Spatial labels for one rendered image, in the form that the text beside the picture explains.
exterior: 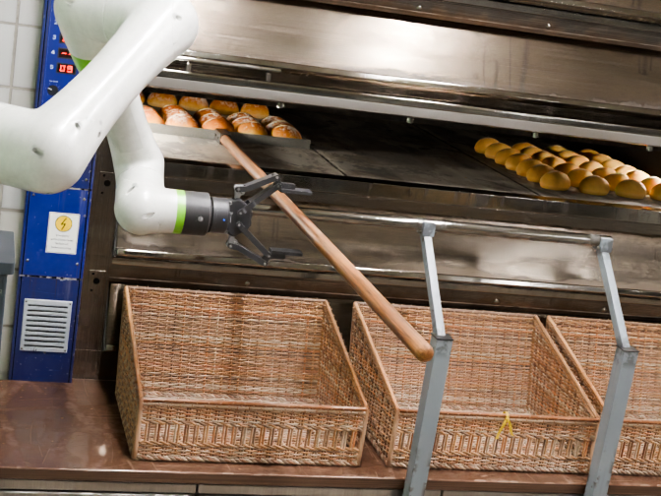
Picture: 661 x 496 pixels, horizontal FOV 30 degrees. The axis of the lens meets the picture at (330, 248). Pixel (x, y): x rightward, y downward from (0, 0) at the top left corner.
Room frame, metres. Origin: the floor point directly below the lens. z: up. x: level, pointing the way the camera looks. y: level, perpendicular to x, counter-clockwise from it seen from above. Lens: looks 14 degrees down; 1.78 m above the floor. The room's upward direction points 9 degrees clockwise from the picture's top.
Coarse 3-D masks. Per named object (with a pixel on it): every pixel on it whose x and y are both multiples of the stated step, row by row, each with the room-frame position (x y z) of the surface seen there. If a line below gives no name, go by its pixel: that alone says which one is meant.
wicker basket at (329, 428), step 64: (128, 320) 2.90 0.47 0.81; (192, 320) 3.08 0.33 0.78; (256, 320) 3.13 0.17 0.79; (320, 320) 3.19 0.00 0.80; (128, 384) 2.80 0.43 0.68; (192, 384) 3.04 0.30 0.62; (256, 384) 3.10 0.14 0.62; (320, 384) 3.14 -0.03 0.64; (192, 448) 2.64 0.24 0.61; (256, 448) 2.68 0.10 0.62; (320, 448) 2.73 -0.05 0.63
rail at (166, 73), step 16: (192, 80) 2.96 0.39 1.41; (208, 80) 2.97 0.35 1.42; (224, 80) 2.99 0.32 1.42; (240, 80) 3.00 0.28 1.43; (256, 80) 3.01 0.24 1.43; (336, 96) 3.07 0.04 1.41; (352, 96) 3.08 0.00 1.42; (368, 96) 3.09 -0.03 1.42; (384, 96) 3.11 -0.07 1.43; (464, 112) 3.17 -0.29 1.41; (480, 112) 3.18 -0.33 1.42; (496, 112) 3.20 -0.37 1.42; (512, 112) 3.21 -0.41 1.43; (592, 128) 3.28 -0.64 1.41; (608, 128) 3.29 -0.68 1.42; (624, 128) 3.30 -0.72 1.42; (640, 128) 3.32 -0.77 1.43
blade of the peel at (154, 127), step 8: (152, 128) 3.49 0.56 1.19; (160, 128) 3.50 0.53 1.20; (168, 128) 3.51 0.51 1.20; (176, 128) 3.51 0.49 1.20; (184, 128) 3.52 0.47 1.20; (192, 128) 3.53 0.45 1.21; (200, 128) 3.54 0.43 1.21; (192, 136) 3.53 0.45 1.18; (200, 136) 3.54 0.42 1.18; (208, 136) 3.54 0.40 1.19; (232, 136) 3.57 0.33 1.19; (240, 136) 3.57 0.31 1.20; (248, 136) 3.58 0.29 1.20; (256, 136) 3.59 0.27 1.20; (264, 136) 3.59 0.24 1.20; (272, 136) 3.60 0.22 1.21; (264, 144) 3.59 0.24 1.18; (272, 144) 3.60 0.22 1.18; (280, 144) 3.61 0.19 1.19; (288, 144) 3.62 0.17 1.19; (296, 144) 3.62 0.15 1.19; (304, 144) 3.63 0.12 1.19
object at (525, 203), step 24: (168, 168) 3.10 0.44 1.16; (192, 168) 3.12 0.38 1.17; (216, 168) 3.13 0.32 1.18; (240, 168) 3.16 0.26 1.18; (264, 168) 3.21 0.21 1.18; (336, 192) 3.23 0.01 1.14; (360, 192) 3.25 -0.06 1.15; (384, 192) 3.27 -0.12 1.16; (408, 192) 3.29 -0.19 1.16; (432, 192) 3.31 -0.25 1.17; (456, 192) 3.33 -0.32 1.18; (480, 192) 3.37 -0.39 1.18; (504, 192) 3.43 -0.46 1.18; (576, 216) 3.44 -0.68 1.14; (600, 216) 3.46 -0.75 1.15; (624, 216) 3.48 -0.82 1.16; (648, 216) 3.51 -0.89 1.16
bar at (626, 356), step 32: (384, 224) 2.88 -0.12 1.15; (416, 224) 2.90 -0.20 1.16; (448, 224) 2.93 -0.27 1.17; (480, 224) 2.96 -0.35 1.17; (608, 256) 3.04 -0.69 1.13; (608, 288) 2.98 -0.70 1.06; (448, 352) 2.70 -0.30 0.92; (608, 384) 2.87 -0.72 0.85; (608, 416) 2.84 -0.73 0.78; (416, 448) 2.69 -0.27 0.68; (608, 448) 2.83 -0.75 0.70; (416, 480) 2.69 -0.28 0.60; (608, 480) 2.84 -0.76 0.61
